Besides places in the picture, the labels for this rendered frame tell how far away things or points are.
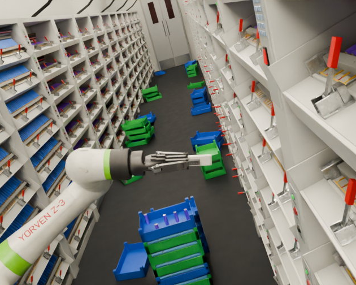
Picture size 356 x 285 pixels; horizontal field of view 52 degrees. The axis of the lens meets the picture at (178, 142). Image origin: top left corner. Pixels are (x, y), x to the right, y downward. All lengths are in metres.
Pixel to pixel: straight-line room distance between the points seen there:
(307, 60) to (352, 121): 0.20
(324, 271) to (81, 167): 0.67
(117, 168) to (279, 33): 0.63
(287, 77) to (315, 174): 0.19
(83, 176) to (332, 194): 0.68
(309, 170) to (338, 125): 0.25
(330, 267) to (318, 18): 0.47
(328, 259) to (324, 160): 0.22
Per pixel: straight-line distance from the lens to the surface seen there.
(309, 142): 0.68
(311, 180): 0.70
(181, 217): 2.11
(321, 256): 0.80
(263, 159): 1.26
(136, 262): 2.60
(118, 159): 1.06
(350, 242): 0.57
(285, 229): 1.25
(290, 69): 0.63
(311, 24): 0.63
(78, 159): 1.08
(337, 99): 0.48
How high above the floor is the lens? 1.49
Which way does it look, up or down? 20 degrees down
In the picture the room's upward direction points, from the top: 16 degrees counter-clockwise
